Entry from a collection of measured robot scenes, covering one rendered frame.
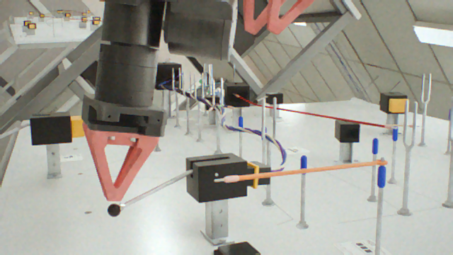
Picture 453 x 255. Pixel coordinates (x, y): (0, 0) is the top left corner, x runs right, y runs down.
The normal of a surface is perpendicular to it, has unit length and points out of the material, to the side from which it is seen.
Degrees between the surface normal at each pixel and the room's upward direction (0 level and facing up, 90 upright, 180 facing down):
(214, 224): 87
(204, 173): 87
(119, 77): 101
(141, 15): 86
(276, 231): 50
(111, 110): 87
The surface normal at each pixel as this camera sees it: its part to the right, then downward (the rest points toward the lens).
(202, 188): 0.37, 0.18
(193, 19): -0.07, -0.03
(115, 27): -0.36, 0.07
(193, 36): -0.14, 0.48
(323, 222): -0.01, -0.98
